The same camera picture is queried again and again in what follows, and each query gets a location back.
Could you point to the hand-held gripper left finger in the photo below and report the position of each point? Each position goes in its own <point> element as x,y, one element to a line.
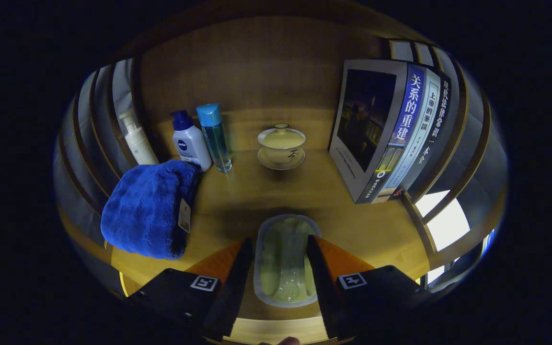
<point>230,292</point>

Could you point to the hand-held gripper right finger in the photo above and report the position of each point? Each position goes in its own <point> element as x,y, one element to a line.
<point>321,292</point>

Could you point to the wooden countertop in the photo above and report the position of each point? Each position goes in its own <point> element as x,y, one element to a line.
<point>266,191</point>

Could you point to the wooden cabinet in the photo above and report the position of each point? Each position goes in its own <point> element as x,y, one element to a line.
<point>257,72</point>

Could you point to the blue towel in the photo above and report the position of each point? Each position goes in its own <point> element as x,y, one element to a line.
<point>146,211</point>

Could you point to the beige lidded tea cup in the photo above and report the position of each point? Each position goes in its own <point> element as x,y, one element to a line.
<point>281,146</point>

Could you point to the white bottle with blue cap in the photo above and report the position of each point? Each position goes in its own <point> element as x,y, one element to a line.
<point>190,143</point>

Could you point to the clear teal bottle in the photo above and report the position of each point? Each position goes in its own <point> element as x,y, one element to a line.
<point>216,139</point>

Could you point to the white pump bottle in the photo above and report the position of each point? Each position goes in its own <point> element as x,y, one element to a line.
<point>139,143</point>

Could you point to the book with blue spine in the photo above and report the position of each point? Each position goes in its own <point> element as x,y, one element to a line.
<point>367,120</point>

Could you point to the book with pale spine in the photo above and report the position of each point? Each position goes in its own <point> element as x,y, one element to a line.
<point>422,124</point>

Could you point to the book with black spine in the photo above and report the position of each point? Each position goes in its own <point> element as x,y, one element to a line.
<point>439,120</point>

